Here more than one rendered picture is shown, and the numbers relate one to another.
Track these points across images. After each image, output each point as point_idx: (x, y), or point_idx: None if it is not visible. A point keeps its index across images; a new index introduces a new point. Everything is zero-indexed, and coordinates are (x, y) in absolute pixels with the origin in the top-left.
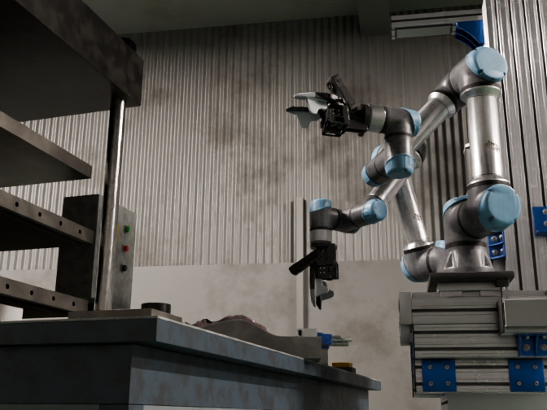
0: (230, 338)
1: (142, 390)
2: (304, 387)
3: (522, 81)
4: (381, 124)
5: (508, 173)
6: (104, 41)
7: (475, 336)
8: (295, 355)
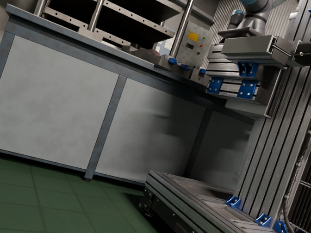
0: (68, 28)
1: (14, 30)
2: (172, 84)
3: None
4: None
5: None
6: None
7: (228, 64)
8: (141, 59)
